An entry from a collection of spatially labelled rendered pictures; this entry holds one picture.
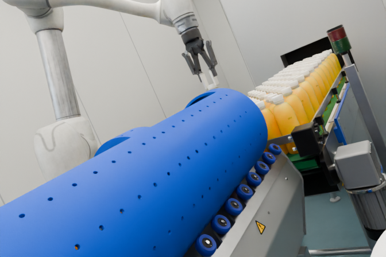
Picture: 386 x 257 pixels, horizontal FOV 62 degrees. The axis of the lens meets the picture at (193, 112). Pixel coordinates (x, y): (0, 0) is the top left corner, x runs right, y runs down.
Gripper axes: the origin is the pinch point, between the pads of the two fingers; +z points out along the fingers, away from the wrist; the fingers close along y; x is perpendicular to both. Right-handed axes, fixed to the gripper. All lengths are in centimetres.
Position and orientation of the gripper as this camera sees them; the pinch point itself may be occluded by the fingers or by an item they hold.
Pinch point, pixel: (209, 79)
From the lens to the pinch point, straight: 128.3
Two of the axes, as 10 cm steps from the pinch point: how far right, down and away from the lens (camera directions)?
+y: 7.9, -2.9, -5.5
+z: 3.9, 9.2, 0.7
